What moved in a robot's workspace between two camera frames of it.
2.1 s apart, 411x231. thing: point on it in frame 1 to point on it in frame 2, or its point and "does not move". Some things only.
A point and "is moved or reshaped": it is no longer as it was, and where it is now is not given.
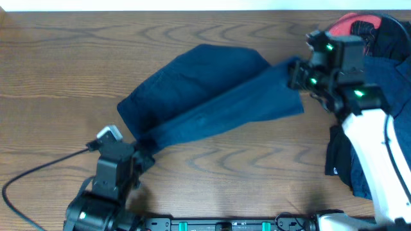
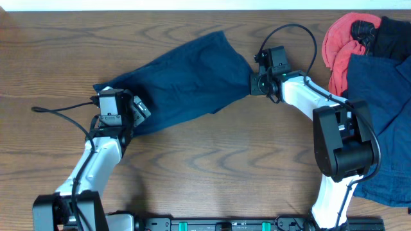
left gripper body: [140, 163] to [138, 118]
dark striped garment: [367, 31] does not move
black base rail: [284, 222] does not move
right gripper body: [313, 79] to [259, 85]
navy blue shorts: [205, 87] is moved or reshaped
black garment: [392, 39] does not move
